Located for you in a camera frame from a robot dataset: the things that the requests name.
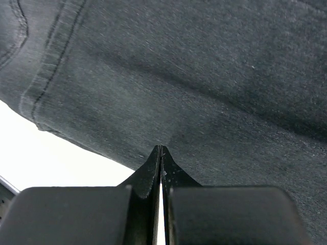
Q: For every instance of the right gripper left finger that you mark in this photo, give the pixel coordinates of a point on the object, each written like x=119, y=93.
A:
x=123, y=214

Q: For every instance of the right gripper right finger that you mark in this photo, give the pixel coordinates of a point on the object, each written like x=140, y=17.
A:
x=239, y=214

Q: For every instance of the black trousers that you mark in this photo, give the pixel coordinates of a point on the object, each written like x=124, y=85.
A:
x=235, y=89

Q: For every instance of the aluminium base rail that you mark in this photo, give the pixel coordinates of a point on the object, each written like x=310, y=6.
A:
x=8, y=191

